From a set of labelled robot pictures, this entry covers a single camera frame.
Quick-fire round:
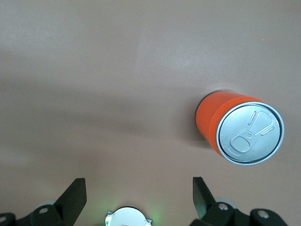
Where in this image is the orange can with silver lid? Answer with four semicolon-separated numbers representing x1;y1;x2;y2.
195;90;285;167

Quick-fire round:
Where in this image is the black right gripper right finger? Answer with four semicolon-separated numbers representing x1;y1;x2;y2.
189;176;290;226

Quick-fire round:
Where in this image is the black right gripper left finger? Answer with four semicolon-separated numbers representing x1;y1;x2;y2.
0;178;87;226

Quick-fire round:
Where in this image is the brown table mat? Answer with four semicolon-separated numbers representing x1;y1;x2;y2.
0;0;301;226

